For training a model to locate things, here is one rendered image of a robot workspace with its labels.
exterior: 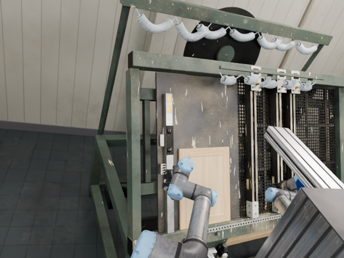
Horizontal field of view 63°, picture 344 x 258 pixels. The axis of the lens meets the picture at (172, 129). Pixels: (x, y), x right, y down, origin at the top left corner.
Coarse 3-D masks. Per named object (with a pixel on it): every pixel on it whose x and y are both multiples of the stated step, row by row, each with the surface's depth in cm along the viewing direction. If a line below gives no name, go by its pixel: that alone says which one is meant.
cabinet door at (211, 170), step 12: (180, 156) 196; (192, 156) 201; (204, 156) 206; (216, 156) 210; (228, 156) 215; (204, 168) 205; (216, 168) 210; (228, 168) 215; (192, 180) 201; (204, 180) 205; (216, 180) 210; (228, 180) 215; (228, 192) 214; (180, 204) 196; (192, 204) 200; (216, 204) 210; (228, 204) 214; (180, 216) 196; (216, 216) 209; (228, 216) 214; (180, 228) 195
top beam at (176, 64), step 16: (128, 64) 180; (144, 64) 177; (160, 64) 182; (176, 64) 187; (192, 64) 193; (208, 64) 199; (224, 64) 205; (240, 64) 212; (304, 80) 243; (320, 80) 253; (336, 80) 263
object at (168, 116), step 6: (168, 102) 191; (168, 114) 191; (168, 120) 190; (168, 156) 190; (168, 162) 190; (168, 168) 190; (168, 198) 189; (168, 204) 189; (168, 210) 189; (168, 216) 189; (168, 222) 189; (168, 228) 189
